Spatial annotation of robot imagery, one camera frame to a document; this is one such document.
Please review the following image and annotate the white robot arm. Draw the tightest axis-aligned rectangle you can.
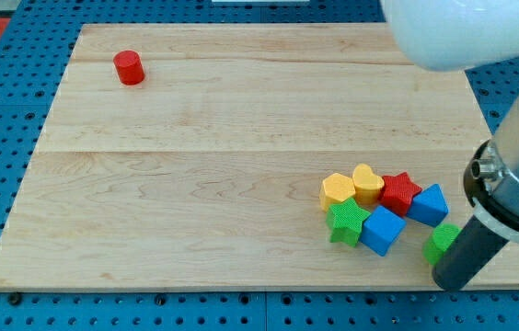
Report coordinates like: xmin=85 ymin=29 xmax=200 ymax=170
xmin=381 ymin=0 xmax=519 ymax=243

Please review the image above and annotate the yellow pentagon block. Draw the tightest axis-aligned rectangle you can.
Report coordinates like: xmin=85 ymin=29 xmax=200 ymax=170
xmin=319 ymin=173 xmax=356 ymax=211

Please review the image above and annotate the wooden board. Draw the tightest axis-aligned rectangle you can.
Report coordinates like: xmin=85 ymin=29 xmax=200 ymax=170
xmin=0 ymin=23 xmax=519 ymax=293

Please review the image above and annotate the green star block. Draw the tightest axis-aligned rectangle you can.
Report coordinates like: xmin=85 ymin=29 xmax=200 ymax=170
xmin=326 ymin=198 xmax=371 ymax=247

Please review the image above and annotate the yellow heart block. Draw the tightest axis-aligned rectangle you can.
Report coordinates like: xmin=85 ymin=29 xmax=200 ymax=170
xmin=352 ymin=164 xmax=385 ymax=205

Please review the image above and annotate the blue cube block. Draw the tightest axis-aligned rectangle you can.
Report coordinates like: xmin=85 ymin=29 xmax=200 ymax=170
xmin=359 ymin=206 xmax=406 ymax=257

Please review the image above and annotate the red star block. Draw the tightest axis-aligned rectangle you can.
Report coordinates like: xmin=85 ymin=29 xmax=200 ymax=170
xmin=378 ymin=172 xmax=422 ymax=217

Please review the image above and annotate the red cylinder block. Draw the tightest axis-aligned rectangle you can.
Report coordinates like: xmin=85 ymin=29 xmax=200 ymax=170
xmin=113 ymin=50 xmax=145 ymax=86

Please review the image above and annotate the blue triangle block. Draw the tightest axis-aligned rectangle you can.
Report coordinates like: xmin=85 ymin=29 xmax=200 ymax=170
xmin=407 ymin=184 xmax=449 ymax=227

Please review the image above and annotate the green cylinder block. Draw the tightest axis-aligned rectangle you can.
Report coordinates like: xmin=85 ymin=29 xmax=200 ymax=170
xmin=422 ymin=223 xmax=461 ymax=266

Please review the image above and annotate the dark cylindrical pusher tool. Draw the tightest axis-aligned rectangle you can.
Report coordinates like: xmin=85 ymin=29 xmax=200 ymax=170
xmin=432 ymin=216 xmax=509 ymax=291

